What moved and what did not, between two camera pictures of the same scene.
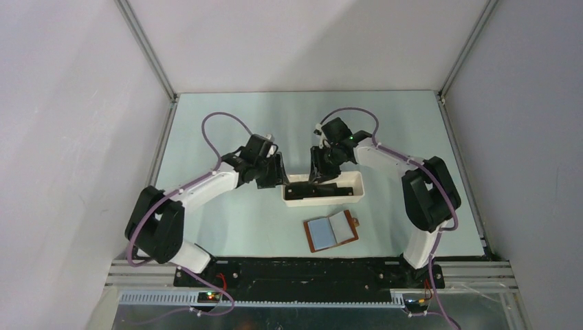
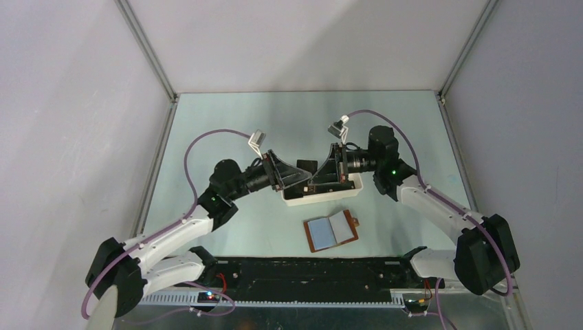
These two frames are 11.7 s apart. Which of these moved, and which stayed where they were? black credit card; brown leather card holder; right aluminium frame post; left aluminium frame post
Moved: black credit card
Stayed: right aluminium frame post; left aluminium frame post; brown leather card holder
